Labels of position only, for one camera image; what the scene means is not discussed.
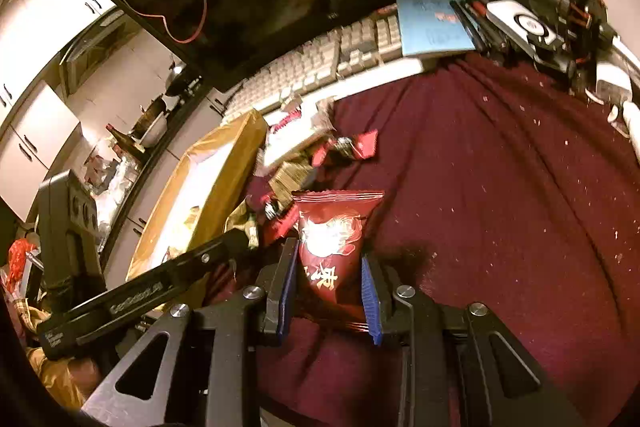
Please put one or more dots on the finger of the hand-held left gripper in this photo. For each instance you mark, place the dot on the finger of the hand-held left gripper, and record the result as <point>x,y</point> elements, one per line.
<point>227,249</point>

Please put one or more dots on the red plastic bag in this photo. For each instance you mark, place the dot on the red plastic bag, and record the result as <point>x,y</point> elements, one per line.
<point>20,259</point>

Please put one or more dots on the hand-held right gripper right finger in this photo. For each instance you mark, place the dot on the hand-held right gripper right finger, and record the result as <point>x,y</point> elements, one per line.
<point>370,302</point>

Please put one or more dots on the metal cooking pot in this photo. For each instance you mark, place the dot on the metal cooking pot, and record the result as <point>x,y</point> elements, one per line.
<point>152,127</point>

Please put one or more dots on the beige computer keyboard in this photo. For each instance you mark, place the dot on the beige computer keyboard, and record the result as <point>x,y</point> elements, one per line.
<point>310,62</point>

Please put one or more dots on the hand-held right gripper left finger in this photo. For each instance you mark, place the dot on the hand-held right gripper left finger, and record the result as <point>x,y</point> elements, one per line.
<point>287,294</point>

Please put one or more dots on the white red snack packet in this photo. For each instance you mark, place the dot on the white red snack packet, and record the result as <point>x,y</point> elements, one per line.
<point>282,139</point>

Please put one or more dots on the dark glass bottle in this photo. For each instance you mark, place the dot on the dark glass bottle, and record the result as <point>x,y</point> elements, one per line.
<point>122,138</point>

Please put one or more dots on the kitchen counter clutter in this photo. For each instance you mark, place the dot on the kitchen counter clutter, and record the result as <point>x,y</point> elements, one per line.
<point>112,179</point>

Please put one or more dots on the gold cardboard box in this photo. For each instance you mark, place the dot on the gold cardboard box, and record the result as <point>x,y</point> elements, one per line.
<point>220,177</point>

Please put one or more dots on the pile of mixed snack packs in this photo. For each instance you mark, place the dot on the pile of mixed snack packs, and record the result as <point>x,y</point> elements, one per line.
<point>295,177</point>

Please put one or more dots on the golden shiny cloth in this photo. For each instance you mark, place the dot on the golden shiny cloth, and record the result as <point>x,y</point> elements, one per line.
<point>57,374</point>

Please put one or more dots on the white round-dial device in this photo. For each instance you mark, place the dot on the white round-dial device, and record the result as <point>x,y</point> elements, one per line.
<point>520,24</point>

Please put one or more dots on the white kitchen cabinets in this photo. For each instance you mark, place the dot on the white kitchen cabinets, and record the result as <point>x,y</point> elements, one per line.
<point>45,32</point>

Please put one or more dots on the maroon cloth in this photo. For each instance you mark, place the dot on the maroon cloth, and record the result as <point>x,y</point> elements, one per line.
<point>490,187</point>

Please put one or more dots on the light blue notebook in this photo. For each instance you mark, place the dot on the light blue notebook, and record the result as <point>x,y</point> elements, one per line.
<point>430,22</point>

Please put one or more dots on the bundle of black pens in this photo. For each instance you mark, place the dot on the bundle of black pens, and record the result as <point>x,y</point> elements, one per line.
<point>467,24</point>

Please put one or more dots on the dark red snack packet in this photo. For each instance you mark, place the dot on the dark red snack packet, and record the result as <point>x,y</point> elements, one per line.
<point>332,247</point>

